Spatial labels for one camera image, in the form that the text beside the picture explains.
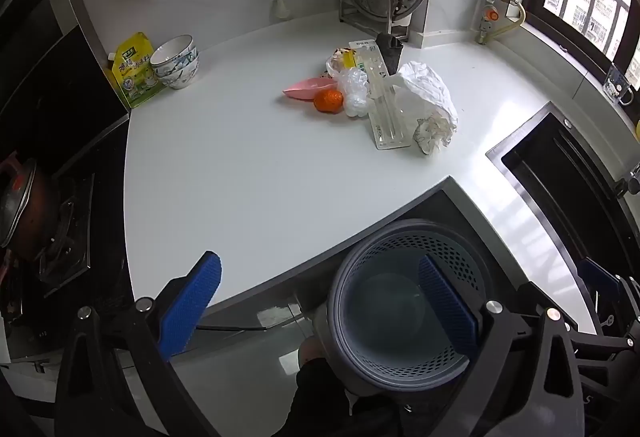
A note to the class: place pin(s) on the glass mug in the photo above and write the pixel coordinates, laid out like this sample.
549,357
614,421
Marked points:
617,87

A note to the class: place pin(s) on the clear plastic bag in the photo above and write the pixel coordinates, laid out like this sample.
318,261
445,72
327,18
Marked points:
355,92

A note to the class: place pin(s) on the blue patterned white bowl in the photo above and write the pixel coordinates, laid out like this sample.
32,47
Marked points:
172,49
177,76

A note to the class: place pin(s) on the orange tangerine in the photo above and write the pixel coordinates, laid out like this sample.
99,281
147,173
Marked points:
328,101

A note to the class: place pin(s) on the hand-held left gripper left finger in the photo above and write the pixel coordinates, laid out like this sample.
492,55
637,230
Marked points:
192,302

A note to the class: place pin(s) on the black gas stove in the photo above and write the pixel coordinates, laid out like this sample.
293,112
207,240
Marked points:
75,227

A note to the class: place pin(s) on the black fuzzy cloth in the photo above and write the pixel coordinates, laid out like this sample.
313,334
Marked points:
320,402

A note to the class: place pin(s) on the clear plastic blister pack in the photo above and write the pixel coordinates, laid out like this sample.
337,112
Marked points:
385,117

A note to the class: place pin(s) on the white paper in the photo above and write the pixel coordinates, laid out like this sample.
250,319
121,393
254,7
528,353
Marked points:
425,89

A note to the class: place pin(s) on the grey perforated waste basket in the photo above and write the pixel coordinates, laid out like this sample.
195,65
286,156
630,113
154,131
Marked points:
380,297

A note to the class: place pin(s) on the stained tissue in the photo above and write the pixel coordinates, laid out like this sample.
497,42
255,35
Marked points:
432,134

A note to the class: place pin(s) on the black kitchen sink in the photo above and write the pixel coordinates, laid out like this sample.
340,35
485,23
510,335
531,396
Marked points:
565,177

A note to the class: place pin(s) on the metal faucet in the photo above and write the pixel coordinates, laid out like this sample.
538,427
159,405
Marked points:
630,182

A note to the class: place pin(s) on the red pot with lid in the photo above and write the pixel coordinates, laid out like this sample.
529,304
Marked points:
25,207

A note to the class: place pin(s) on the yellow seasoning pouch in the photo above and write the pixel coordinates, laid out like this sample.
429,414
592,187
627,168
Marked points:
132,67

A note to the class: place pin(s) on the red patterned snack wrapper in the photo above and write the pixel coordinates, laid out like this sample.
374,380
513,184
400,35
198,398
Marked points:
337,59

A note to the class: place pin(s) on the pink leaf-shaped dish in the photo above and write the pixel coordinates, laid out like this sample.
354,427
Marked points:
305,88

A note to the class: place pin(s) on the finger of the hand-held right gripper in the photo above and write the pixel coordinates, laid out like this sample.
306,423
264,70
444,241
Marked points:
592,273
600,346

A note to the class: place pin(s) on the black range hood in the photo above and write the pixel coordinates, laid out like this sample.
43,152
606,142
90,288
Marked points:
50,77

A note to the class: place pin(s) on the person's foot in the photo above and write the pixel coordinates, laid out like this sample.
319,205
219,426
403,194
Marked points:
310,351

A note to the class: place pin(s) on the black plastic bag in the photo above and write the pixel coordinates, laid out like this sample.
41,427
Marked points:
390,49

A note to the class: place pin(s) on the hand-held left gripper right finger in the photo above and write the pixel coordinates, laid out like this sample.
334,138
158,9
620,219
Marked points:
447,302

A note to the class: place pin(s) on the metal dish rack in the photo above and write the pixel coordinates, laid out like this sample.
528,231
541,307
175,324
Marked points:
350,12

